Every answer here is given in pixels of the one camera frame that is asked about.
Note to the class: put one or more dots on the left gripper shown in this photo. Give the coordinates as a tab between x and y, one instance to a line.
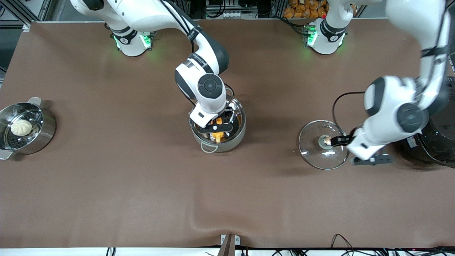
342	139

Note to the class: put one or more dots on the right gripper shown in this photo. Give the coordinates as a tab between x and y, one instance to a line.
228	113

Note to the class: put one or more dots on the yellow corn cob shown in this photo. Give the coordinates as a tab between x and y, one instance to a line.
217	136

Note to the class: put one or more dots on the glass pot lid with knob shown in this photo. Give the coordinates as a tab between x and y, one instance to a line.
312	153

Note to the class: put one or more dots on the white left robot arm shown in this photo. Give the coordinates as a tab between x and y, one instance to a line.
391	103

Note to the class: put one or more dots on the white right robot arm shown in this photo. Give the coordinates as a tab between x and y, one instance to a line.
160	17

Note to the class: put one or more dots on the stainless steel cooking pot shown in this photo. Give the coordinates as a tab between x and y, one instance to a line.
238	137

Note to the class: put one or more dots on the stainless steel steamer pot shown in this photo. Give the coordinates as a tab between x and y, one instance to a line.
46	137

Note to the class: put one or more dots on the large table cover mat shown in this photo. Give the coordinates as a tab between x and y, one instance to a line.
284	195

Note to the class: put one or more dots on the black rice cooker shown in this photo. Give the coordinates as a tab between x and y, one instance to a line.
440	149

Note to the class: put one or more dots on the white power strip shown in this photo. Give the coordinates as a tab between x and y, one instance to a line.
224	15

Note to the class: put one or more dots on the metal table edge clamp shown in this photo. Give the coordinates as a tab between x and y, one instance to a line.
230	243

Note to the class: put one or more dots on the bag of orange snacks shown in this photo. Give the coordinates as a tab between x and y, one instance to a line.
305	9

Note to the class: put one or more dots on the white steamed bun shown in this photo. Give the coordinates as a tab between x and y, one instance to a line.
21	128

